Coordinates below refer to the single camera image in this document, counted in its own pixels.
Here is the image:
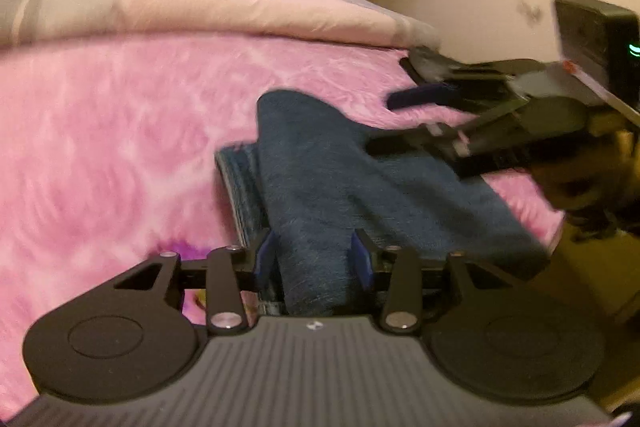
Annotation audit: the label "grey and pink quilt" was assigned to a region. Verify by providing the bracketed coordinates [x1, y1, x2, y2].
[0, 0, 443, 52]

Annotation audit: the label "pink floral bedsheet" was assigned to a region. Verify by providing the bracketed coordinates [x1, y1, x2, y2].
[0, 32, 566, 408]

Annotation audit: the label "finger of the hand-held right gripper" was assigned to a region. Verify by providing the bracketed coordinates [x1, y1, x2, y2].
[387, 46, 516, 112]
[365, 123, 474, 178]

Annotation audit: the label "blue jeans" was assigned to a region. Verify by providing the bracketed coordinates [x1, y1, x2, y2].
[215, 89, 558, 315]

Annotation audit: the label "butterfly wall sticker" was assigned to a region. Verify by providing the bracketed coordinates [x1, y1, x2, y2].
[517, 0, 545, 25]

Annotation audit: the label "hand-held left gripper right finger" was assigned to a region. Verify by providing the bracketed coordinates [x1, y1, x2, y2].
[350, 229, 502, 335]

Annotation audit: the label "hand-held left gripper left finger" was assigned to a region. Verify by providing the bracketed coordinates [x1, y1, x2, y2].
[114, 229, 277, 335]

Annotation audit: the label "person's right hand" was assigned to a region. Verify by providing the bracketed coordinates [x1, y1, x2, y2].
[532, 127, 640, 243]

